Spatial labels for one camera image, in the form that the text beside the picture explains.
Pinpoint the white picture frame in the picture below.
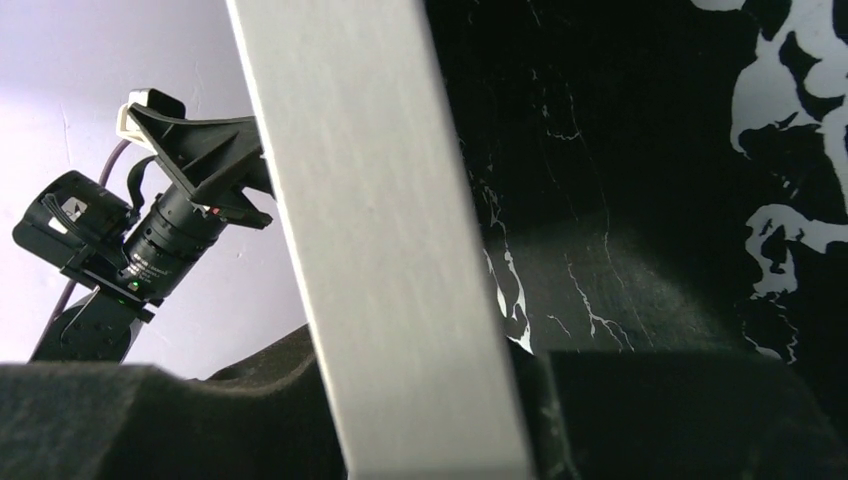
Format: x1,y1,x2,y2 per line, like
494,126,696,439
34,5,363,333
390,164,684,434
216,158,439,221
228,1,534,479

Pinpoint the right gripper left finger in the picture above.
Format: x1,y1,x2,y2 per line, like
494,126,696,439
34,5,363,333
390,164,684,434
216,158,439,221
1,328,346,479

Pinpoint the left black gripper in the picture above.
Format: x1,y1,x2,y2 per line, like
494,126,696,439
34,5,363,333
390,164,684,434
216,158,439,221
13,105,273,306

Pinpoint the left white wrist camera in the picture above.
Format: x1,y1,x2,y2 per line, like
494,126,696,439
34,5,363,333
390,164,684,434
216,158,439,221
115,88,186,152

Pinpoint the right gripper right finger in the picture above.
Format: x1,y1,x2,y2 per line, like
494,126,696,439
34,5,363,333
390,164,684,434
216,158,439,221
508,343,847,479

